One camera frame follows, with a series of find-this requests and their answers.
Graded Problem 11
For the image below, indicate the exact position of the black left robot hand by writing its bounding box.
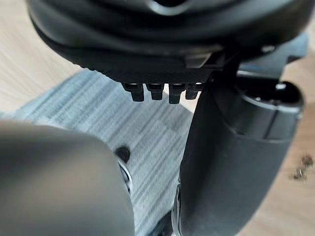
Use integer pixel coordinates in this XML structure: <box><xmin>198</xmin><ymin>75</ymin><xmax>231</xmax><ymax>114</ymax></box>
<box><xmin>26</xmin><ymin>0</ymin><xmax>309</xmax><ymax>236</ymax></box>

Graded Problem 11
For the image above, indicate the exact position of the grey striped floor rug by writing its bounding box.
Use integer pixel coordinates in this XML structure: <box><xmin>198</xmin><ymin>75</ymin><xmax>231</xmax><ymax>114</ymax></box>
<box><xmin>14</xmin><ymin>70</ymin><xmax>199</xmax><ymax>236</ymax></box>

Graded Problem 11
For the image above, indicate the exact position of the silver robot leg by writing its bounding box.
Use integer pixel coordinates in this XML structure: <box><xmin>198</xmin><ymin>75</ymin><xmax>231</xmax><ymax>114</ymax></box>
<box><xmin>0</xmin><ymin>118</ymin><xmax>135</xmax><ymax>236</ymax></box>

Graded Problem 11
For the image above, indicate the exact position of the small dark floor debris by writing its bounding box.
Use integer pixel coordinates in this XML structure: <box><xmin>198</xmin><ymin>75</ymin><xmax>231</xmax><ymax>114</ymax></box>
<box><xmin>292</xmin><ymin>152</ymin><xmax>315</xmax><ymax>181</ymax></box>

